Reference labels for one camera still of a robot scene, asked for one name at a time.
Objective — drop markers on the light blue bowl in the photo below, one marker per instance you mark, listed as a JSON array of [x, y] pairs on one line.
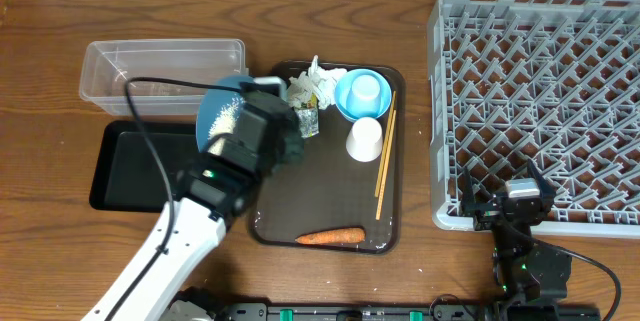
[[344, 85]]

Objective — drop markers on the orange carrot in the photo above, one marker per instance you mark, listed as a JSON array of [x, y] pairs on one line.
[[343, 236]]

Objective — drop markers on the pile of white rice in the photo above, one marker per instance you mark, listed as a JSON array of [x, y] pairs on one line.
[[225, 119]]

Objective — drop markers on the light blue cup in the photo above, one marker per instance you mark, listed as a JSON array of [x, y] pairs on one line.
[[363, 99]]

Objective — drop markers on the clear plastic container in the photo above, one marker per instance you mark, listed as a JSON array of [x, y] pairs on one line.
[[108, 65]]

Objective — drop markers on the grey dishwasher rack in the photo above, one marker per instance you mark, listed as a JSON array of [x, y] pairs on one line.
[[553, 82]]

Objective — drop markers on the brown serving tray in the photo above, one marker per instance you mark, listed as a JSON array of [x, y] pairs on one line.
[[329, 190]]

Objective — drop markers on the black plastic tray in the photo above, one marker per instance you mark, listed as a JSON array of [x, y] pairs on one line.
[[126, 176]]

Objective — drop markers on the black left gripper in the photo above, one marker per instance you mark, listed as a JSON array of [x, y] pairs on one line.
[[298, 144]]

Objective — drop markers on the crumpled white tissue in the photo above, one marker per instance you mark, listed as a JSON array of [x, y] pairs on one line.
[[315, 83]]

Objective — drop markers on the white pink cup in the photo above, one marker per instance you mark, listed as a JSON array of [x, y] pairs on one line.
[[365, 139]]

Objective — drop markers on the wooden chopstick left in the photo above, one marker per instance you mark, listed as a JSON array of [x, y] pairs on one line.
[[385, 143]]

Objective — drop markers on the dark blue plate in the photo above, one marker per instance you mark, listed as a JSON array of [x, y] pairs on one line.
[[211, 104]]

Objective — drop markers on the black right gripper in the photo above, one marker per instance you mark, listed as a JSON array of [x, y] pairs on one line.
[[485, 216]]

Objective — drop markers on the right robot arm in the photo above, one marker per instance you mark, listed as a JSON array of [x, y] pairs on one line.
[[533, 277]]

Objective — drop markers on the wooden chopstick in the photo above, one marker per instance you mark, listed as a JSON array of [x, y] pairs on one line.
[[385, 143], [386, 166]]

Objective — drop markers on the yellow pandan cake wrapper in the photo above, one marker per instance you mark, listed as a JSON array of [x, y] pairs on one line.
[[308, 117]]

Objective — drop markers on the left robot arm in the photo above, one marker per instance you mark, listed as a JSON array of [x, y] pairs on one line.
[[210, 195]]

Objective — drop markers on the wooden chopstick right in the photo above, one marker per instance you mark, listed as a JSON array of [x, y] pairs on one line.
[[386, 166]]

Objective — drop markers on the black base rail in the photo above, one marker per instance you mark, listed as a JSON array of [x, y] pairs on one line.
[[188, 311]]

